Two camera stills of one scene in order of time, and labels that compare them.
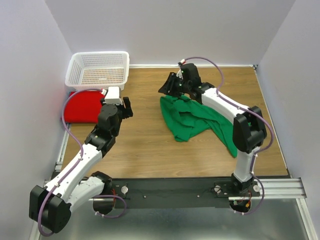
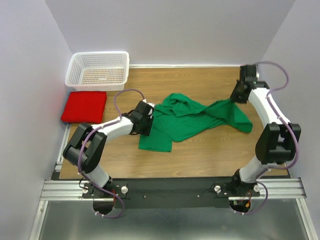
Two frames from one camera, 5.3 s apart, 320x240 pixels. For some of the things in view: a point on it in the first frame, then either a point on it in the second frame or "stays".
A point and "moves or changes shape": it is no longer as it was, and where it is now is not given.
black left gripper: x=127 y=111 to x=147 y=131
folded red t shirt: x=83 y=107 stays
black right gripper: x=166 y=89 to x=233 y=96
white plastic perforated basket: x=98 y=70 stays
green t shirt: x=184 y=116 moves or changes shape
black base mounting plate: x=177 y=192 stays
